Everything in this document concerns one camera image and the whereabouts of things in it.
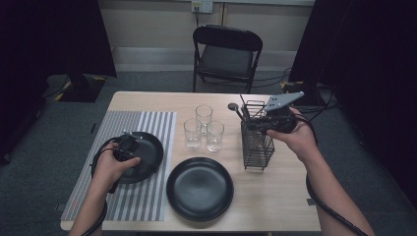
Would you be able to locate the black stand base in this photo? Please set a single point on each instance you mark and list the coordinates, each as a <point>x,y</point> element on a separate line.
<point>311,95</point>
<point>82,90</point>

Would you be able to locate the black folding chair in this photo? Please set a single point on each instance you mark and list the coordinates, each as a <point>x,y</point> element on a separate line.
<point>226,60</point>

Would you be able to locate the metal spoon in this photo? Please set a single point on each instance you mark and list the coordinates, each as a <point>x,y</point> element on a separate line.
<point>233,106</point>

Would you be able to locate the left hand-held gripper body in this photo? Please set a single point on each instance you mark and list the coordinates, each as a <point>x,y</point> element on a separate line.
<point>126,147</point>

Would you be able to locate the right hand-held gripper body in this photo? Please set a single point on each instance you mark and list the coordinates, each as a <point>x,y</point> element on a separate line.
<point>282,101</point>

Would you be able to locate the white wall socket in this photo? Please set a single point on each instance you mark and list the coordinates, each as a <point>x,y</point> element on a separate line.
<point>206,6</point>

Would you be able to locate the grey tape strip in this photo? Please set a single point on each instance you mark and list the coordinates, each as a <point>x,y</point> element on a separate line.
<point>311,202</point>
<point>60,207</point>

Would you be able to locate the grey striped placemat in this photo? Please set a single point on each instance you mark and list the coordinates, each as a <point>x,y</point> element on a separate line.
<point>154,124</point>

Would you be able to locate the clear drinking glass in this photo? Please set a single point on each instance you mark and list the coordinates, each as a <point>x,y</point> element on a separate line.
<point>215,137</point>
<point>192,134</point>
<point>204,113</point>

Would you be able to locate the person's left hand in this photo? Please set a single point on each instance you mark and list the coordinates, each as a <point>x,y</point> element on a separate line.
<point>111,170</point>

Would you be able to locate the dark curtain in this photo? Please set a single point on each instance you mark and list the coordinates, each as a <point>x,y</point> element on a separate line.
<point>377,65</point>
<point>49,39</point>

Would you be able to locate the person's right hand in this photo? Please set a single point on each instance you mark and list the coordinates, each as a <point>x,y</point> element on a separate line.
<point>296,139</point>

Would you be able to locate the black round plate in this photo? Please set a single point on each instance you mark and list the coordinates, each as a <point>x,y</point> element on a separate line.
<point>152,150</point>
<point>200,190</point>

